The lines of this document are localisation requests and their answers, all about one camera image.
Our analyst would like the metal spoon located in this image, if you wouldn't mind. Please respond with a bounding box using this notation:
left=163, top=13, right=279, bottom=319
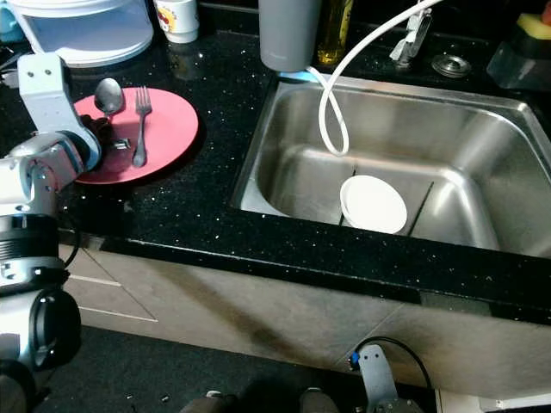
left=94, top=77, right=127, bottom=121

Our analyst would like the white mug with print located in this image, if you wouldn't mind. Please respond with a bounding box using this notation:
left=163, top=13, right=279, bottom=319
left=152, top=0, right=200, bottom=45

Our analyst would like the yellow sponge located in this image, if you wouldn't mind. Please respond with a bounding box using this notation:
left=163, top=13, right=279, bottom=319
left=516, top=11, right=551, bottom=40

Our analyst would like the grey robot left foot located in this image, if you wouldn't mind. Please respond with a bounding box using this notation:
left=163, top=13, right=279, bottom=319
left=203, top=391, right=239, bottom=413

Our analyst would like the metal fork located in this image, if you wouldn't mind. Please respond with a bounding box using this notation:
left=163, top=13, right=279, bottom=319
left=132, top=85, right=154, bottom=169

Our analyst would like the grey cylindrical canister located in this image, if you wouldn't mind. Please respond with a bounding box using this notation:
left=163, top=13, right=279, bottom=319
left=257, top=0, right=325, bottom=72

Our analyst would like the round metal hole cover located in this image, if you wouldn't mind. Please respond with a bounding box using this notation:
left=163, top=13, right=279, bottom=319
left=431, top=52, right=474, bottom=79

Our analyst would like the grey robot foot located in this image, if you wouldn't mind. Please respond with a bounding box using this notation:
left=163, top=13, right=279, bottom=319
left=298, top=388, right=338, bottom=413
left=203, top=391, right=239, bottom=413

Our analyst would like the blue mug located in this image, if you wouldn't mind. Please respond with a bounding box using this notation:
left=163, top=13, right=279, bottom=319
left=0, top=3, right=24, bottom=45

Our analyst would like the yellow oil bottle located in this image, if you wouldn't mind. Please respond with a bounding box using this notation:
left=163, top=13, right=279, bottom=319
left=315, top=0, right=355, bottom=66

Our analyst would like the white plastic container with lid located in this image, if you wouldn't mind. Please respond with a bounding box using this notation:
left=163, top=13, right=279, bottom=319
left=12, top=0, right=157, bottom=71

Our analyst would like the white bowl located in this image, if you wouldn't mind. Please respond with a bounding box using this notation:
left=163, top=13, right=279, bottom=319
left=337, top=174, right=409, bottom=236

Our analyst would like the chrome faucet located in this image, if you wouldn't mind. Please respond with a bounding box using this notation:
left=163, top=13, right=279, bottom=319
left=388, top=6, right=434, bottom=71

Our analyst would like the stainless steel sink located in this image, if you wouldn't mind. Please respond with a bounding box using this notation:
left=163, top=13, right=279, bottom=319
left=230, top=72, right=551, bottom=260

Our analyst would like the black sponge holder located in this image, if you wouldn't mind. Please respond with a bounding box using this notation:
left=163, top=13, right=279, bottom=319
left=486, top=34, right=551, bottom=92

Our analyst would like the grey robot right foot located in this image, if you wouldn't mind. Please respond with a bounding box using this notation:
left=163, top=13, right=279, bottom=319
left=298, top=388, right=338, bottom=413

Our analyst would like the round pink plate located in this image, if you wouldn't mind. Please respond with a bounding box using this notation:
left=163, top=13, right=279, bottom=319
left=72, top=86, right=200, bottom=186

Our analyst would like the white hose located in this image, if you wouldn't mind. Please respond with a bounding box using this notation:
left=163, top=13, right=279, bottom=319
left=306, top=0, right=447, bottom=157

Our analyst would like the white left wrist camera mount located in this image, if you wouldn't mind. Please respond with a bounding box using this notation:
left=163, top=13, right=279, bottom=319
left=17, top=52, right=102, bottom=144

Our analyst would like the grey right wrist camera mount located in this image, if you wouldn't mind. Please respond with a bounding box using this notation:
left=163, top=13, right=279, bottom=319
left=349, top=342, right=402, bottom=413

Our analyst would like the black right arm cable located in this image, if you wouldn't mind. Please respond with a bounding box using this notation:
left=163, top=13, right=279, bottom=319
left=362, top=335, right=436, bottom=395

